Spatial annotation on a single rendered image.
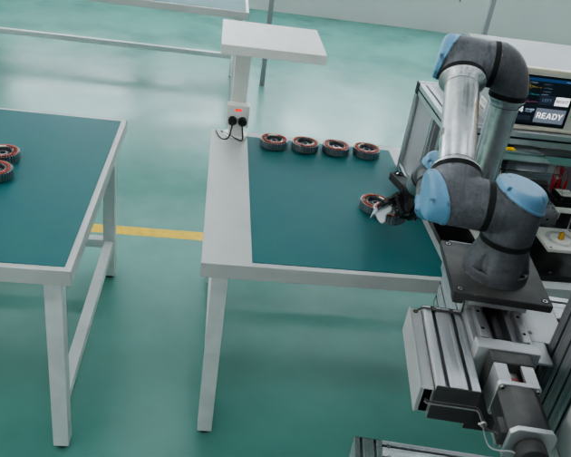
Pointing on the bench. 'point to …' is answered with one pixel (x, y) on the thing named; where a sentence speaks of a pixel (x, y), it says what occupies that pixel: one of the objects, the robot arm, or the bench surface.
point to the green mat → (330, 214)
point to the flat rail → (568, 161)
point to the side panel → (415, 137)
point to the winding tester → (563, 64)
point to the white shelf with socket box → (312, 46)
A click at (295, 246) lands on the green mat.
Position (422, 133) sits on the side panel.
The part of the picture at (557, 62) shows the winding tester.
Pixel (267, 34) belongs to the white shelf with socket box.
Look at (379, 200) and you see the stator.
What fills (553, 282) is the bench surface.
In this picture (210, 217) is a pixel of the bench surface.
